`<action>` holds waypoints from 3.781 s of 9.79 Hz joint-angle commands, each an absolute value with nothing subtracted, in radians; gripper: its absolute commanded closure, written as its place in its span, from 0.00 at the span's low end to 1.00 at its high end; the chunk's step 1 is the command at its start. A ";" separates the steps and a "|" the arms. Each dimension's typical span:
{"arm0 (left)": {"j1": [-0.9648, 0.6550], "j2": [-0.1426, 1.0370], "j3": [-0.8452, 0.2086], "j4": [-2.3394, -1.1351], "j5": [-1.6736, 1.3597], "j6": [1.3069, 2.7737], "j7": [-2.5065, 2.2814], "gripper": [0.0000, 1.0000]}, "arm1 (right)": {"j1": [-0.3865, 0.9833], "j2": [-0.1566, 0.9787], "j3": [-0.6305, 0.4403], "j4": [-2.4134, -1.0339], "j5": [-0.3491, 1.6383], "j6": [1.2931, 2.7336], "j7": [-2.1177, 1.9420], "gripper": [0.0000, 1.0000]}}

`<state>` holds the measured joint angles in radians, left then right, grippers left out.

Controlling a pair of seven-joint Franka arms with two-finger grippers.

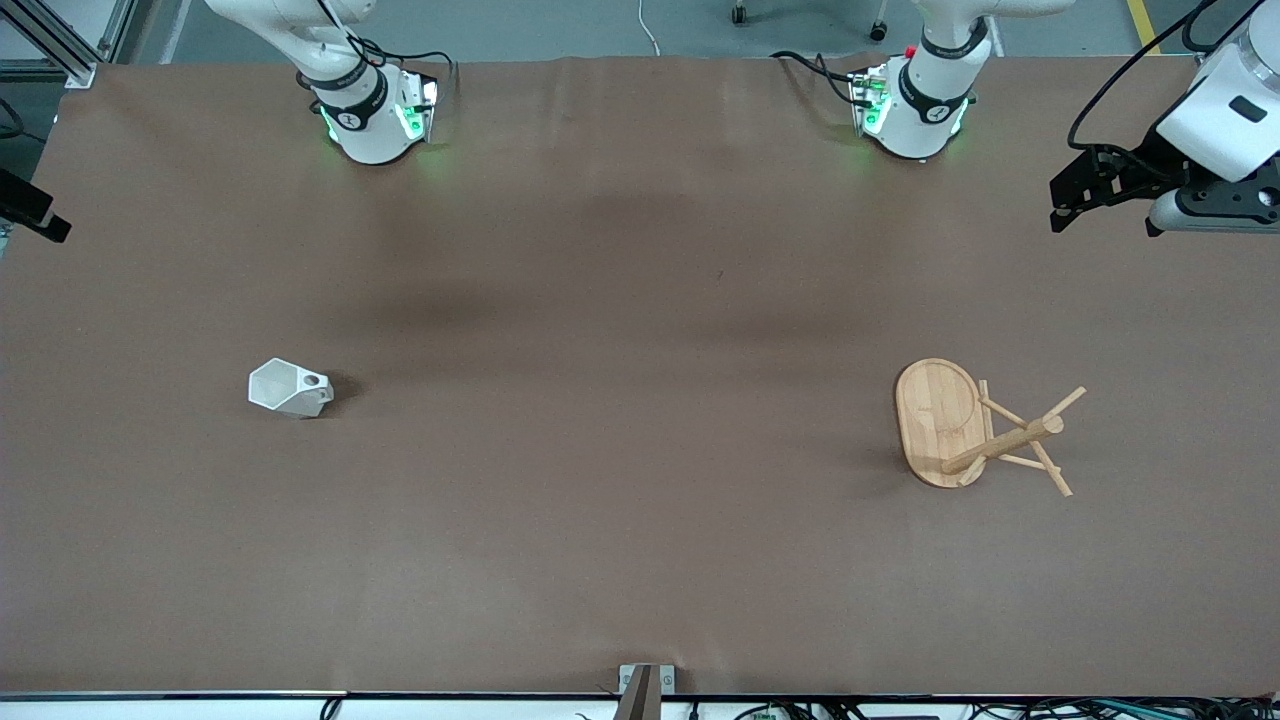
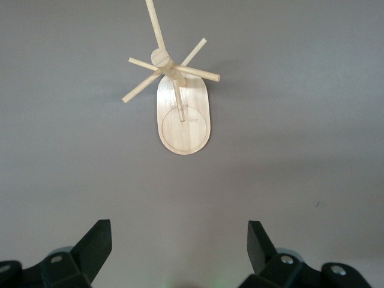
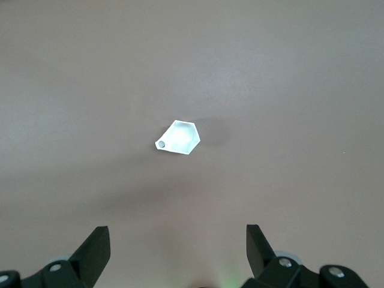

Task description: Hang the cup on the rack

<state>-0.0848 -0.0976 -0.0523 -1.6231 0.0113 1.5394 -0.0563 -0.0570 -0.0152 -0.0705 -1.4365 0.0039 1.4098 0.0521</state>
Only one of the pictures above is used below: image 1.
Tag white faceted cup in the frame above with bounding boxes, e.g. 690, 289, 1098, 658
248, 358, 335, 419

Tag grey metal bracket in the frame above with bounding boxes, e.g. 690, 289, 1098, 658
618, 664, 677, 697

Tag black right arm base cable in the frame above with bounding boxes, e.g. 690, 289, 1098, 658
315, 0, 459, 96

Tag brown table cover sheet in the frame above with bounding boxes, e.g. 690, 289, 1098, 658
0, 55, 1280, 699

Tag black left arm base cable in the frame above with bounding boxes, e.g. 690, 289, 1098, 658
768, 48, 863, 105

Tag black arm base cable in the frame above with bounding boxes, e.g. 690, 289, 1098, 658
315, 0, 459, 96
768, 48, 863, 105

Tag tangled black cables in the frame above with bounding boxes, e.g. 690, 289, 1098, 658
685, 696, 1280, 720

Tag aluminium frame profile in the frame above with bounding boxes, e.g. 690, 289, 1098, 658
0, 0, 137, 91

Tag wooden cup rack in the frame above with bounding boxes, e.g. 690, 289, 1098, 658
894, 358, 1088, 498

